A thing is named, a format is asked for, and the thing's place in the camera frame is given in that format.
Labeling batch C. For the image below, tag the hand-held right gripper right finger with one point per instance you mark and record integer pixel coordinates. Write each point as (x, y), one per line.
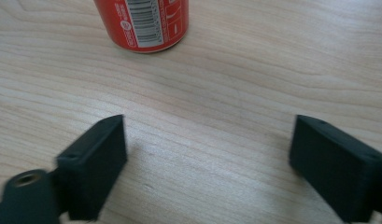
(338, 168)

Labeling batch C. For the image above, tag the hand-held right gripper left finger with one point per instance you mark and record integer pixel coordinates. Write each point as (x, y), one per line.
(91, 168)

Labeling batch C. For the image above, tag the red soda can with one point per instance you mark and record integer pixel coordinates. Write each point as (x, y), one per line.
(145, 21)

